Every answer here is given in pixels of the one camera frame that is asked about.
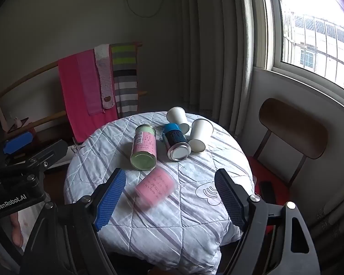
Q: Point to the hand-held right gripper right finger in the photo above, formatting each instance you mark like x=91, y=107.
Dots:
x=230, y=199

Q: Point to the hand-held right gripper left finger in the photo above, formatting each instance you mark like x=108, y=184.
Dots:
x=110, y=197

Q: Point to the grey curtain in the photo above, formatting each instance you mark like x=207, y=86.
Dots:
x=212, y=48

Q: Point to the pink and green can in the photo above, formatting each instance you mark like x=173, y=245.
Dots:
x=143, y=148

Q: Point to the red seat cushion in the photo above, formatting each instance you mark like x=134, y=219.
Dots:
x=258, y=169

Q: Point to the wooden drying rack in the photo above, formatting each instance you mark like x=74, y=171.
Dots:
x=31, y=74

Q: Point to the window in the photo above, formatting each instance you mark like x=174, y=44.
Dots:
x=312, y=20

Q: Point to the light pink towel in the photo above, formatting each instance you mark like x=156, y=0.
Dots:
x=89, y=86

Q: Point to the bright pink towel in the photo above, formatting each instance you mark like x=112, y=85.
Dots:
x=71, y=100

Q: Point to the brown wooden chair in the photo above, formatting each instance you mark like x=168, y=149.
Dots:
x=292, y=126

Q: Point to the blue and black can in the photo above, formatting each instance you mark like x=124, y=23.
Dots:
x=175, y=143

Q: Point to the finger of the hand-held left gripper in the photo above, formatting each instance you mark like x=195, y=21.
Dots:
x=17, y=143
x=50, y=153

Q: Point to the round table with quilt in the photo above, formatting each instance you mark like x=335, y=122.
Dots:
x=189, y=220

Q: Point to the person's left hand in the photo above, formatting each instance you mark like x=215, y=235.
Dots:
x=17, y=232

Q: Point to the striped knitted cloth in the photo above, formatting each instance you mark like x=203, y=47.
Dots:
x=126, y=77

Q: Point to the white paper cup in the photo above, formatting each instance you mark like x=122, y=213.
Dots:
x=200, y=134
x=177, y=118

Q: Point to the black flat device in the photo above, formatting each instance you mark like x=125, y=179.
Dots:
x=267, y=192

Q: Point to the pale knitted scarf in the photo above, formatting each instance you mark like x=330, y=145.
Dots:
x=104, y=74

